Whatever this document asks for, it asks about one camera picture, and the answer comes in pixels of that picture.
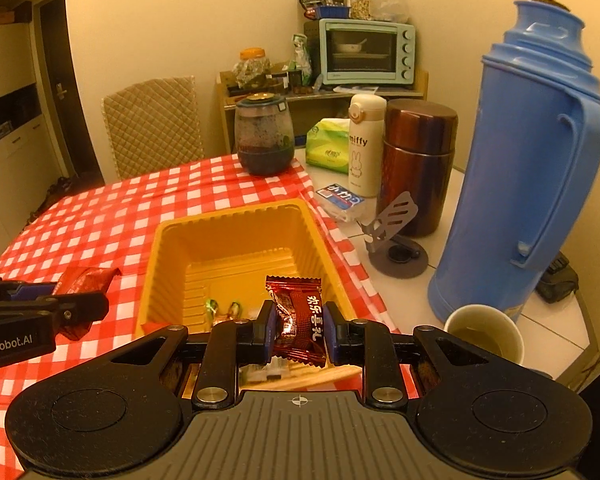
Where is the green long snack packet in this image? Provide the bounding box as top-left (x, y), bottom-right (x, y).
top-left (204, 298), bottom-right (242, 326)

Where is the dark red foil candy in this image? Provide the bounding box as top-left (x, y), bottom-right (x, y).
top-left (265, 275), bottom-right (326, 367)

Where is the orange plastic tray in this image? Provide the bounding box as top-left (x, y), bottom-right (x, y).
top-left (135, 198), bottom-right (356, 337)

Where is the grey phone stand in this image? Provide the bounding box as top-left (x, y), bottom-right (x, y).
top-left (358, 191), bottom-right (428, 278)

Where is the red white checkered tablecloth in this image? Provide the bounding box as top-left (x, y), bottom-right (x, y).
top-left (0, 155), bottom-right (395, 479)

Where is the white cabinet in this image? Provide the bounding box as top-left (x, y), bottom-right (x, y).
top-left (0, 115), bottom-right (61, 257)

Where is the white patterned mug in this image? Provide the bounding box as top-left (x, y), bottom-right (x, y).
top-left (444, 304), bottom-right (524, 365)

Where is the blue white small box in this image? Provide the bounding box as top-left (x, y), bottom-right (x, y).
top-left (315, 183), bottom-right (366, 222)

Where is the white miffy bottle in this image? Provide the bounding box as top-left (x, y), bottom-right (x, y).
top-left (349, 93), bottom-right (387, 197)

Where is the far quilted beige chair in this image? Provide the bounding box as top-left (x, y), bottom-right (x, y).
top-left (102, 76), bottom-right (204, 180)

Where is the green tissue pack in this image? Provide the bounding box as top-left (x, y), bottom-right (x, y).
top-left (306, 118), bottom-right (350, 174)

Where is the dark glass jar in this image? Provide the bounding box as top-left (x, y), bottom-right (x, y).
top-left (234, 92), bottom-right (294, 177)

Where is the brown metal thermos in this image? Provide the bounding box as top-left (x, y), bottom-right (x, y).
top-left (377, 99), bottom-right (458, 237)

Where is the wooden shelf unit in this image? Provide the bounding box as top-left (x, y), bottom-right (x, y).
top-left (214, 66), bottom-right (430, 156)

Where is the dark wooden door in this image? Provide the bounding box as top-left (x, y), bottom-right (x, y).
top-left (38, 0), bottom-right (104, 188)

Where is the blue thermos jug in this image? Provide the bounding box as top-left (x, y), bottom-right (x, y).
top-left (428, 0), bottom-right (600, 321)

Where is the orange lid snack jar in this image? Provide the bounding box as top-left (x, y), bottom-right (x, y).
top-left (233, 47), bottom-right (271, 90)

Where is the green white bag on shelf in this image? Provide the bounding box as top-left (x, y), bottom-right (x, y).
top-left (292, 34), bottom-right (312, 86)

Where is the light blue toaster oven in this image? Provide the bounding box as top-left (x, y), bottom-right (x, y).
top-left (304, 18), bottom-right (416, 86)

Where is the clear nut bag on oven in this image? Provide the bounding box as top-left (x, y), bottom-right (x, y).
top-left (347, 0), bottom-right (410, 23)

